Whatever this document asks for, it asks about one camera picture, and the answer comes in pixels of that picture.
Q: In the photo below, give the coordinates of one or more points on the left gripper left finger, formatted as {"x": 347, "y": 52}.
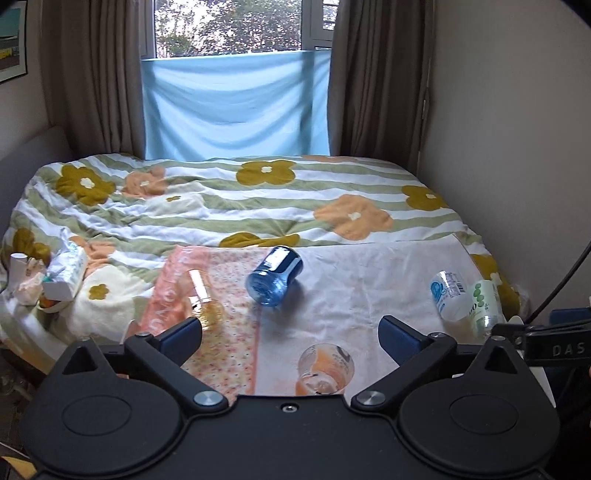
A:
{"x": 158, "y": 359}

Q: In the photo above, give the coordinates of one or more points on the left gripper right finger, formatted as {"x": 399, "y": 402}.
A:
{"x": 421, "y": 359}

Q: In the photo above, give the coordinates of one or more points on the white barcode clear cup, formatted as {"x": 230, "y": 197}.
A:
{"x": 449, "y": 293}

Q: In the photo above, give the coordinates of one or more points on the green dotted clear cup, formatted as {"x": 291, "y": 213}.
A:
{"x": 486, "y": 311}

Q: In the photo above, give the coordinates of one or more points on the blue plastic cup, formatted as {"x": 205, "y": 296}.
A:
{"x": 271, "y": 279}

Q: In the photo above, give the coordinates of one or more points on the pink floral cloth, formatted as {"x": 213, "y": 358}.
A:
{"x": 340, "y": 297}

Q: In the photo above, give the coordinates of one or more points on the white tissue pack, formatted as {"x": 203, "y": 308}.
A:
{"x": 66, "y": 270}

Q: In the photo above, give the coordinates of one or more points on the flower striped duvet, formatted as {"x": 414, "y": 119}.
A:
{"x": 128, "y": 215}

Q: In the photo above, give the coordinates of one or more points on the small white bottle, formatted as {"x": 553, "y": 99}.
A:
{"x": 17, "y": 270}

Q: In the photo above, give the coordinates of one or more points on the light blue window cloth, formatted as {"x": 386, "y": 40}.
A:
{"x": 230, "y": 106}

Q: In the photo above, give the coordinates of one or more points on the brown right curtain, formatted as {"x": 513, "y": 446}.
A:
{"x": 378, "y": 97}

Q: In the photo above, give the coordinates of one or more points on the brown curtain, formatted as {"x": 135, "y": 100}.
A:
{"x": 378, "y": 97}
{"x": 90, "y": 67}

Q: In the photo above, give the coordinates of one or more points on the brown left curtain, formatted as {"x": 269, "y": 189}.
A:
{"x": 90, "y": 67}

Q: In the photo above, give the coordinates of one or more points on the window frame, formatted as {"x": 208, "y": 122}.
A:
{"x": 171, "y": 29}

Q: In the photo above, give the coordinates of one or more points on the framed wall picture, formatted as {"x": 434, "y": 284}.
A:
{"x": 13, "y": 51}

